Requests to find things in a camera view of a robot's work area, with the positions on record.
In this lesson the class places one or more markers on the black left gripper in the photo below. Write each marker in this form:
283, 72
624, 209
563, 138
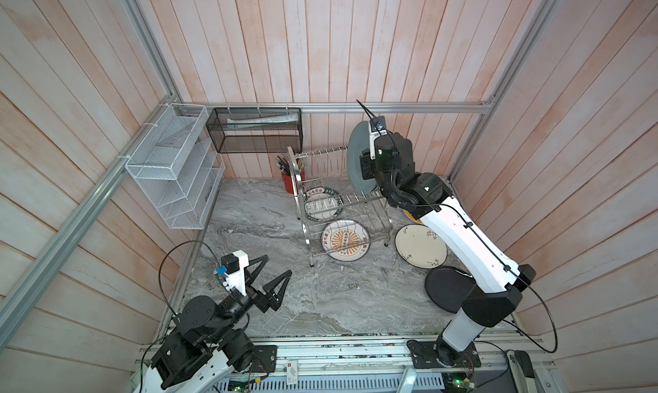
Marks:
260, 299

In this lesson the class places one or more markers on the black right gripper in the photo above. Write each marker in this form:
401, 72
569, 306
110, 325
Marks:
366, 164

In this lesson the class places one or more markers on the large teal plate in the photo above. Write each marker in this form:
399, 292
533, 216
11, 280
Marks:
359, 143

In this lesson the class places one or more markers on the stainless steel dish rack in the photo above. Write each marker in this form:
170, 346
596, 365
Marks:
327, 168

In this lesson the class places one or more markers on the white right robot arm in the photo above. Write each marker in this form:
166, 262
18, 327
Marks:
500, 281

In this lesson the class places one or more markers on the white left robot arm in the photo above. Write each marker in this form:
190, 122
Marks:
206, 344

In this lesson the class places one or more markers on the yellow woven coaster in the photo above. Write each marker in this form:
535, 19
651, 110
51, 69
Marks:
412, 218

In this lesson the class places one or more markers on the green rim lettered plate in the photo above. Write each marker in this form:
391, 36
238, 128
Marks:
322, 204

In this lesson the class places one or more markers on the cream floral plate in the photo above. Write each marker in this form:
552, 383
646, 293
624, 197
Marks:
420, 246

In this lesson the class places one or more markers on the red pen holder cup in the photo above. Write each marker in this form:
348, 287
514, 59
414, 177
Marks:
289, 182

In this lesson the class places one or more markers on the bundle of pens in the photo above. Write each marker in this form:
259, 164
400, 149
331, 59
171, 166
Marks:
284, 164

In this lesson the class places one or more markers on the black round plate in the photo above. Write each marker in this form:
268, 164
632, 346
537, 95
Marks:
448, 287

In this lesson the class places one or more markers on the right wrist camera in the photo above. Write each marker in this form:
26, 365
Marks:
378, 128

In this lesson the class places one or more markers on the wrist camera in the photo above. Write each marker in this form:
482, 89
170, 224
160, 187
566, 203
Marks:
378, 128
231, 271

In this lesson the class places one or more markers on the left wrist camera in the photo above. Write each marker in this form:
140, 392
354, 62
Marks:
231, 271

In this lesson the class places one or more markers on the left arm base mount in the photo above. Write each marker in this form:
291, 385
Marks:
260, 358

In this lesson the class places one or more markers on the aluminium front rail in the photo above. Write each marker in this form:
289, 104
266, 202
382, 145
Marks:
383, 364

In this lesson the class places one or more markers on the white wire mesh shelf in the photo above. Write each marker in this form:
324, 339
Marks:
176, 167

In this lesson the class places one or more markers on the black mesh wall basket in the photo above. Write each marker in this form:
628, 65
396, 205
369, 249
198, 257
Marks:
256, 130

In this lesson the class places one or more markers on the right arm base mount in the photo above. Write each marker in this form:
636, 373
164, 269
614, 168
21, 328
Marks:
434, 355

